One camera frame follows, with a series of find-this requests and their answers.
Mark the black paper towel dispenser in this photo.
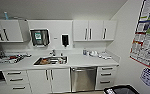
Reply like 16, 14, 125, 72
29, 28, 51, 47

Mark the stainless steel dishwasher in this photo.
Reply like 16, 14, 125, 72
70, 66, 98, 93

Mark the chrome sink soap pump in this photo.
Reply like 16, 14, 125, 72
59, 51, 64, 57

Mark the orange bowl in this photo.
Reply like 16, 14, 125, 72
39, 58, 54, 65

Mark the large multicolour wall poster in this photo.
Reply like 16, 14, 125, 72
129, 0, 150, 73

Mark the teal bottle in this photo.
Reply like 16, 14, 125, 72
3, 11, 10, 21

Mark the small white wall label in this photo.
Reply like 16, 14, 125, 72
53, 36, 59, 41

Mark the black wall soap dispenser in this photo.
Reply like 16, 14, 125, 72
61, 34, 70, 48

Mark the chrome sink faucet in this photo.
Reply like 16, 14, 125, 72
49, 49, 57, 57

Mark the white patterned cup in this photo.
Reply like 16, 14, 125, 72
54, 58, 67, 65

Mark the white drawer unit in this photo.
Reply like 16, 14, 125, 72
4, 69, 31, 94
96, 65, 119, 91

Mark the white two-door base cabinet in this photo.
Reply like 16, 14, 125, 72
26, 67, 72, 94

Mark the blue dish soap bottle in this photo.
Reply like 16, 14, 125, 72
82, 49, 88, 56

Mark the stainless steel sink basin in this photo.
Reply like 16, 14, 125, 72
33, 55, 69, 66

